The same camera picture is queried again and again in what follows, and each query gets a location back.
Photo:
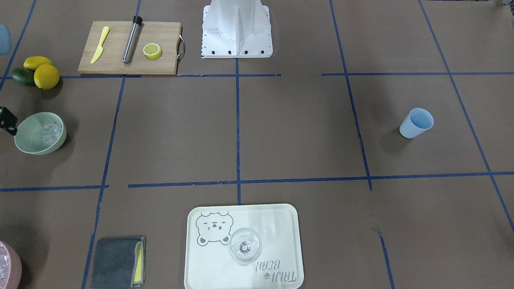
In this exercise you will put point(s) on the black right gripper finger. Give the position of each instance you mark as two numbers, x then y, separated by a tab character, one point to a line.
8	121

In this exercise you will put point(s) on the light green bowl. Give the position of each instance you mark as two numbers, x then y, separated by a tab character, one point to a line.
29	140

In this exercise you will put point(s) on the light blue plastic cup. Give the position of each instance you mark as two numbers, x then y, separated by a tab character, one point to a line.
417	122

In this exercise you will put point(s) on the pink bowl of ice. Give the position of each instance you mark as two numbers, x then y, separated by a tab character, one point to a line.
10	267

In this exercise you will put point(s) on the green lime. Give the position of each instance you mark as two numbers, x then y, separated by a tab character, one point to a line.
23	76

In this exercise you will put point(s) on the yellow lemon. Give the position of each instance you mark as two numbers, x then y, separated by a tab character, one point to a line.
34	62
46	77

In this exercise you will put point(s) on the yellow plastic knife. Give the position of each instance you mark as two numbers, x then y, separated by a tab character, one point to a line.
99	49

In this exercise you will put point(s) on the lemon half slice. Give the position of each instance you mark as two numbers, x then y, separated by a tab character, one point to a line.
152	50

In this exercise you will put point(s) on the wooden cutting board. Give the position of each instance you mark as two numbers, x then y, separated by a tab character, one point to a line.
165	34

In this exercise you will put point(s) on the clear wine glass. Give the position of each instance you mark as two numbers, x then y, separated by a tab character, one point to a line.
245	246

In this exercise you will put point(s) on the cream bear tray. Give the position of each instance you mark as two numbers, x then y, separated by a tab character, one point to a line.
209	264

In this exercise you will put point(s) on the metal handled knife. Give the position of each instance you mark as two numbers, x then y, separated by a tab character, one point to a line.
132	40

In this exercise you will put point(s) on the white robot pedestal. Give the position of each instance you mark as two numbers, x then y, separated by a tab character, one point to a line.
236	29

